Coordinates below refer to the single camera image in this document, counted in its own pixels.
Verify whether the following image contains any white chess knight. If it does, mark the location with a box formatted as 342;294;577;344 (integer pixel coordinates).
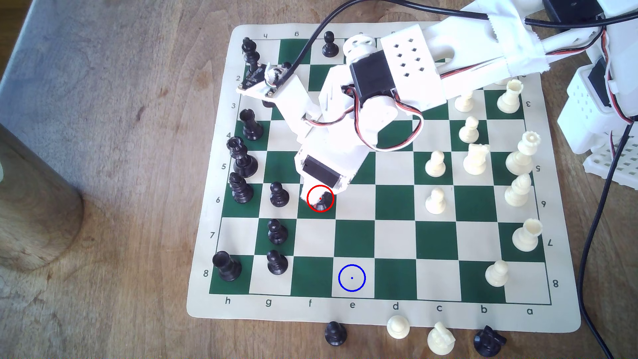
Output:
463;144;490;176

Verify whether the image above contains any black chess bishop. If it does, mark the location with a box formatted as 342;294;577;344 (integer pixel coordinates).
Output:
229;172;254;204

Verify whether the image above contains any black camera cable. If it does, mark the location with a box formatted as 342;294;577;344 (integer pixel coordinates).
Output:
284;0;638;83

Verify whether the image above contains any wrist camera on white mount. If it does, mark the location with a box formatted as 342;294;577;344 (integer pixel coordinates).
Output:
236;62;327;148

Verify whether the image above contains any black chess king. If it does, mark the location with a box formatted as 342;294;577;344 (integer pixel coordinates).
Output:
241;37;261;75

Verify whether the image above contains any red black white servo wire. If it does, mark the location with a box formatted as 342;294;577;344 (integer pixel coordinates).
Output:
301;85;425;153

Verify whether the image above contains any black power cable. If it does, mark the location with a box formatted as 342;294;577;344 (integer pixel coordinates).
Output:
576;117;638;359

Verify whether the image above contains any black chess queen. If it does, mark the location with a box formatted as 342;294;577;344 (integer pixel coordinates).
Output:
227;137;259;179

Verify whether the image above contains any white cloth tape wrap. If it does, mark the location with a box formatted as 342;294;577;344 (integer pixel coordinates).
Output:
486;0;549;75

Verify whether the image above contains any brown cylindrical tumbler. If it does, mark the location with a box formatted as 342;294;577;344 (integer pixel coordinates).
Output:
0;124;84;272

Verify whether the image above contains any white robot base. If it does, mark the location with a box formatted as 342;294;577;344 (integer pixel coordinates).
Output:
557;0;638;189

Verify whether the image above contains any green and cream chess mat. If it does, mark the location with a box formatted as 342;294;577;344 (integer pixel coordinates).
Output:
186;22;582;334

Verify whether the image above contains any white chess queen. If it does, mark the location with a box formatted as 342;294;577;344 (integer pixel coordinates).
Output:
505;131;542;176

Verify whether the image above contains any white chess rook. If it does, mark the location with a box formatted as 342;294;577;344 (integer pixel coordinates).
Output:
496;80;524;114
512;219;543;252

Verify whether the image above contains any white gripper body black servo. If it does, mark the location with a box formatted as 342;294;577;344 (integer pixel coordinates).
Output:
294;131;376;195

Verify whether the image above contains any black chess knight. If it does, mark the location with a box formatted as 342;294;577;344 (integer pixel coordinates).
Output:
474;325;507;358

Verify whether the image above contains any black chess rook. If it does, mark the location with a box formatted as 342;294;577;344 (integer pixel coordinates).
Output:
212;251;243;282
239;109;265;141

